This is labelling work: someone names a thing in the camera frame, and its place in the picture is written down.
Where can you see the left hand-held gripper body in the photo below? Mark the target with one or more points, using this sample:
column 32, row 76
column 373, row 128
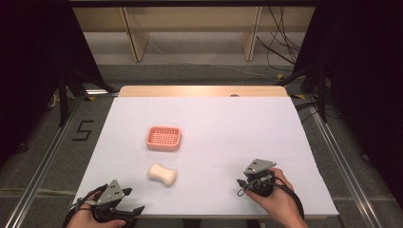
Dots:
column 109, row 193

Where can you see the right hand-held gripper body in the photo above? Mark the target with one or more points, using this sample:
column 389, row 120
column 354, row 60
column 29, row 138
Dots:
column 259, row 177

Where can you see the person's right hand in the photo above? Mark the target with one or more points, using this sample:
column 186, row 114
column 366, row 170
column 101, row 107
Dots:
column 278, row 199

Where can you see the person's left hand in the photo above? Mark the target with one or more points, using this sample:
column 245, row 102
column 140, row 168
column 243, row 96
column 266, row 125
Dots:
column 92, row 219

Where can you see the cream soap bar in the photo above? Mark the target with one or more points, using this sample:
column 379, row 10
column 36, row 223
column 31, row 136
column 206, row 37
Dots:
column 162, row 174

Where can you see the white table cover sheet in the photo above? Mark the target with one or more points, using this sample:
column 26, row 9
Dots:
column 221, row 133

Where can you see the pink slotted soap dish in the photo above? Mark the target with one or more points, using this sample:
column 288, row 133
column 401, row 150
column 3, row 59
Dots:
column 163, row 138

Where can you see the light wooden table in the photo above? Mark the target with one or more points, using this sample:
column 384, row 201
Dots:
column 196, row 91

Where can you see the black metal stand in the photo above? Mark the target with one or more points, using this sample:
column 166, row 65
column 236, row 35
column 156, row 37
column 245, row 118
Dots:
column 65, row 95
column 320, row 88

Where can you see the light wooden furniture leg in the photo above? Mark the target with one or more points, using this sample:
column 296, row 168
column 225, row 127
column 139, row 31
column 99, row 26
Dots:
column 252, row 34
column 134, row 34

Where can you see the dark curtain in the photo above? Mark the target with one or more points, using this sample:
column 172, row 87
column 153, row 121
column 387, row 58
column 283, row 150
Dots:
column 364, row 79
column 34, row 63

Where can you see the metal floor rail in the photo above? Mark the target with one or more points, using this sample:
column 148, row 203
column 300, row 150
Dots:
column 41, row 171
column 345, row 171

